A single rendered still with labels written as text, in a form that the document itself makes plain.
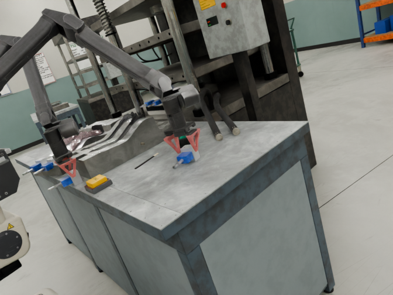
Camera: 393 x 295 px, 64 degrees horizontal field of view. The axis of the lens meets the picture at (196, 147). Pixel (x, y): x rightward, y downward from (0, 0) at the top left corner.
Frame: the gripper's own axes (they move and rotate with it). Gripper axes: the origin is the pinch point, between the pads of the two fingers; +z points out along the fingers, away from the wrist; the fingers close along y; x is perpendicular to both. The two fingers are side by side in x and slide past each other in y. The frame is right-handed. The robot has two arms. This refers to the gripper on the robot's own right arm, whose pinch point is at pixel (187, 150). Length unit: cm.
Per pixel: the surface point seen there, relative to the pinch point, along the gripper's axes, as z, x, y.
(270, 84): 7, -117, 7
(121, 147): -2.3, -4.8, 37.5
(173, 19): -48, -64, 29
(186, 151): 0.5, 0.5, 0.0
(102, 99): 9, -305, 378
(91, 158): -3.8, 8.3, 42.0
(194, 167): 4.7, 5.3, -4.6
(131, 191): 4.6, 20.3, 12.6
